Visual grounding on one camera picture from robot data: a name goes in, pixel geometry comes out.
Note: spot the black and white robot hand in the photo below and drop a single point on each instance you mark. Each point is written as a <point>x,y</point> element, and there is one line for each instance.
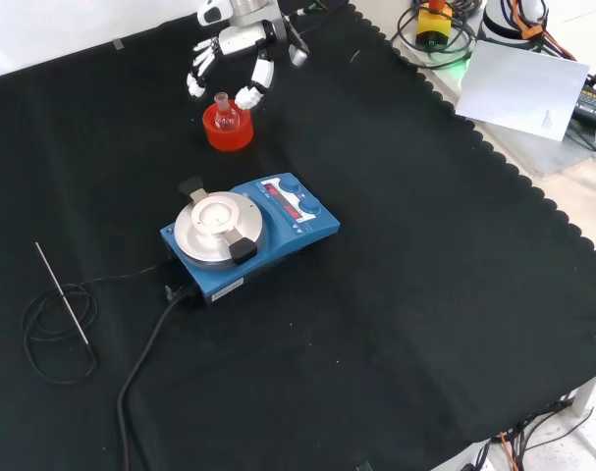
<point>241,39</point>

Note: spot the clear glass round-bottom flask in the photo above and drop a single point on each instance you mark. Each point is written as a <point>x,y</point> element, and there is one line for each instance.
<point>225,120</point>

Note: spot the clear cloth clip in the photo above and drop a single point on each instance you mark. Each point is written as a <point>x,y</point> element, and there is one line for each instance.
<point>363,466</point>
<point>117,44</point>

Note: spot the yellow stop button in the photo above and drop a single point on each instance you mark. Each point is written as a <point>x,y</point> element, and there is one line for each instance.
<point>432,27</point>

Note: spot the blue base lab heater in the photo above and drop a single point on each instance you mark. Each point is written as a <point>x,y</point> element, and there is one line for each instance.
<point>278,235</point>

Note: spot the pale board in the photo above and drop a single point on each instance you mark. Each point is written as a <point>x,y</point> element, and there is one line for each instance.
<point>518,88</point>

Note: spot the black bench cloth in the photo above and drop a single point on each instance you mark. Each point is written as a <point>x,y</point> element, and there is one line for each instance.
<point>376,294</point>

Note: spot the thin steel probe rod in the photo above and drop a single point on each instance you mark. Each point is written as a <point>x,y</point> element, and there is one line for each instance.
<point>62,292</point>

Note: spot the black power adapter brick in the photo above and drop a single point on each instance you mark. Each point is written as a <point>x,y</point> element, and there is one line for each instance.
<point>592,105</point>

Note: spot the white table leg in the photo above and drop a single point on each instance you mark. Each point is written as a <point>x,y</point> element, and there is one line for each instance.
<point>587,395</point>

